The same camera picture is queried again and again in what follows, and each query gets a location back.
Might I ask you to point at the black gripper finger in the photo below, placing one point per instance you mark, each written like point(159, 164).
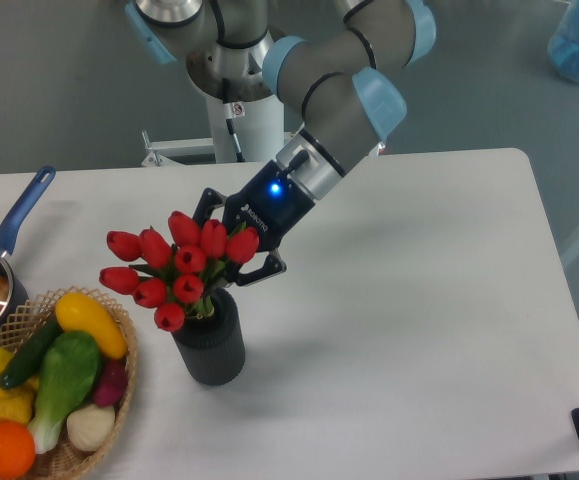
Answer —
point(210, 200)
point(272, 266)

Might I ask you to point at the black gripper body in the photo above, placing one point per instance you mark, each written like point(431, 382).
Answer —
point(271, 203)

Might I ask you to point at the red tulip bouquet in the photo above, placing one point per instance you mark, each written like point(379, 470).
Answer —
point(174, 278)

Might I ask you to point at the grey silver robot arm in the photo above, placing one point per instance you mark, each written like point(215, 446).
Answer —
point(347, 106)

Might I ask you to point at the dark grey ribbed vase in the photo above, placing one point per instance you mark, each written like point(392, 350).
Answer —
point(213, 350)

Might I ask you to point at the yellow squash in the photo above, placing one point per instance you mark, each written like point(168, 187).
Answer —
point(76, 311)

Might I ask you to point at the purple red onion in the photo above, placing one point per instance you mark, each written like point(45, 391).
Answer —
point(111, 384)

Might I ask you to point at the green bok choy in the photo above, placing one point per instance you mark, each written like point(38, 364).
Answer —
point(67, 375)

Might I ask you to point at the dark green cucumber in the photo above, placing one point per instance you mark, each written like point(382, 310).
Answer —
point(27, 361)

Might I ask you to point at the white garlic bulb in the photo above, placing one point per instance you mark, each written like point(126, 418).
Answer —
point(89, 427)

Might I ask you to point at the woven wicker basket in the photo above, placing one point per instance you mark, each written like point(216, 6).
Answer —
point(65, 461)

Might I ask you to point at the orange fruit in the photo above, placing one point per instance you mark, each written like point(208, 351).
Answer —
point(17, 450)

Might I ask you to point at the white metal base frame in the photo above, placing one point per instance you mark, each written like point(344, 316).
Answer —
point(179, 147)

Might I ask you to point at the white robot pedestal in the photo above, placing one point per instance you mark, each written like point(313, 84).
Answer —
point(246, 131)

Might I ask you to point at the blue handled saucepan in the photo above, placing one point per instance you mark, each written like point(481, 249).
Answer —
point(9, 229)

